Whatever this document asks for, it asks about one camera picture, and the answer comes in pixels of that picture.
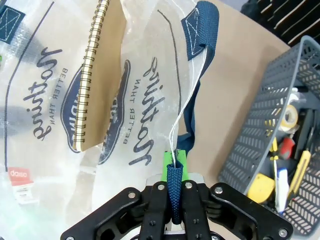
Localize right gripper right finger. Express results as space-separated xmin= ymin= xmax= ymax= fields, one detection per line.
xmin=175 ymin=149 xmax=294 ymax=240

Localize clear shopping bag blue handles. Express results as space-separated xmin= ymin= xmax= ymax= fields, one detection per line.
xmin=0 ymin=0 xmax=220 ymax=240

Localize kraft spiral notebook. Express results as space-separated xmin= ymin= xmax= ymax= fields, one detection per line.
xmin=72 ymin=0 xmax=127 ymax=153

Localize person in striped shirt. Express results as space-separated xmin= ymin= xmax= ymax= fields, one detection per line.
xmin=241 ymin=0 xmax=320 ymax=47

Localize yellow black screwdriver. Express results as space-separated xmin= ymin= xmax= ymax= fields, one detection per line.
xmin=268 ymin=137 xmax=280 ymax=181

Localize yellow tape measure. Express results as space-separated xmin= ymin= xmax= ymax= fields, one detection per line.
xmin=246 ymin=173 xmax=276 ymax=204

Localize grey plastic mesh basket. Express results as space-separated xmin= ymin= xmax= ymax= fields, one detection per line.
xmin=217 ymin=34 xmax=320 ymax=236

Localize yellow utility knife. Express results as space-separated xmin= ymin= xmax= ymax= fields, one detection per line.
xmin=287 ymin=149 xmax=312 ymax=198

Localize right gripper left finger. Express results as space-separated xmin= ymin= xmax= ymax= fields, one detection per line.
xmin=61 ymin=150 xmax=174 ymax=240

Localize white tube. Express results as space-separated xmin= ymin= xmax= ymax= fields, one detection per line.
xmin=274 ymin=167 xmax=290 ymax=213

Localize beige tape roll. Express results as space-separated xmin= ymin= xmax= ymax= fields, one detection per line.
xmin=278 ymin=104 xmax=300 ymax=132

